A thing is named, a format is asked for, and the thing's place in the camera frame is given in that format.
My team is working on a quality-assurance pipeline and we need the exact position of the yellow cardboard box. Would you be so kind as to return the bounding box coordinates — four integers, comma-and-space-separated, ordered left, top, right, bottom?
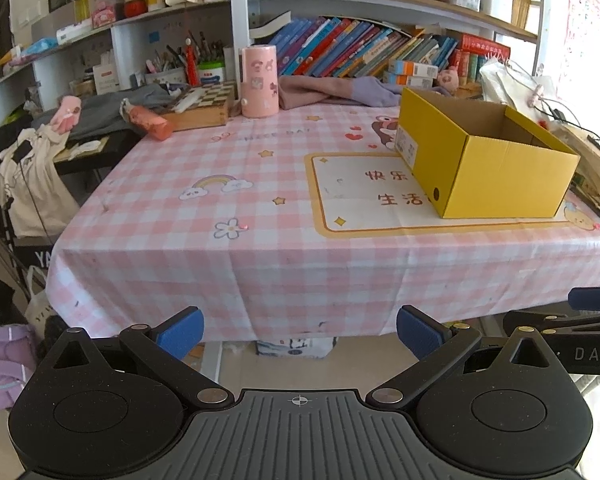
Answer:
394, 88, 580, 219

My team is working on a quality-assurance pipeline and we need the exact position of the pink checkered tablecloth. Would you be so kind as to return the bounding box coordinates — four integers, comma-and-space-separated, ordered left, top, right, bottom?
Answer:
46, 105, 600, 341

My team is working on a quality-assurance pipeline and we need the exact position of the beige jacket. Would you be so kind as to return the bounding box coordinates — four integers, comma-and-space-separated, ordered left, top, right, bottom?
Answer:
0, 125, 80, 238

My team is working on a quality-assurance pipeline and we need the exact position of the grey clothing pile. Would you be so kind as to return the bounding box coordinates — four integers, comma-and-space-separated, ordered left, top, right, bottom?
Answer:
32, 83, 186, 142

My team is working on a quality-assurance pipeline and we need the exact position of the wooden chess board box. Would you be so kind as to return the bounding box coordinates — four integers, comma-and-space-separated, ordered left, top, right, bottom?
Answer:
161, 81, 236, 131

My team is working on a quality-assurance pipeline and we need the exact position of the pink pig plush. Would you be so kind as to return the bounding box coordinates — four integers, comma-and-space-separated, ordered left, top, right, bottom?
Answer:
437, 66, 460, 94

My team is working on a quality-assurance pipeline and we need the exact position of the lower orange white box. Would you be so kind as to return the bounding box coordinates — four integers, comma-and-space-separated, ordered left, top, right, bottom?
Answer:
382, 72, 434, 90

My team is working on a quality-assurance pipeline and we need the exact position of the orange white box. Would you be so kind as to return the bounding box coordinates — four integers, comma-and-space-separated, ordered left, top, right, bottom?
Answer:
382, 72, 434, 90
388, 60, 439, 78

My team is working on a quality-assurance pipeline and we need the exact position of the pink cylinder container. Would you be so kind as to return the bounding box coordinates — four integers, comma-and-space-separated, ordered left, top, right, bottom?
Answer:
240, 44, 279, 118

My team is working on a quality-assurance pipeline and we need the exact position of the upper orange white box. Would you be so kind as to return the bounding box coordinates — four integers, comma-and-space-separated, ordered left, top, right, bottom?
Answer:
388, 60, 439, 78

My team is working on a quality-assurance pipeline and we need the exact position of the pink purple cloth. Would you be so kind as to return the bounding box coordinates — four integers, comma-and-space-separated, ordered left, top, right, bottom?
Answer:
278, 74, 454, 111

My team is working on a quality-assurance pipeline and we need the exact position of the white blue bookshelf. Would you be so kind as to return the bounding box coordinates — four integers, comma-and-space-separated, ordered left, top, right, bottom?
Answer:
0, 0, 538, 125

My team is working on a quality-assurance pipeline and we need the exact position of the row of books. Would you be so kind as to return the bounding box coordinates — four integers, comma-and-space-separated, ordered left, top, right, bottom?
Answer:
265, 16, 511, 84

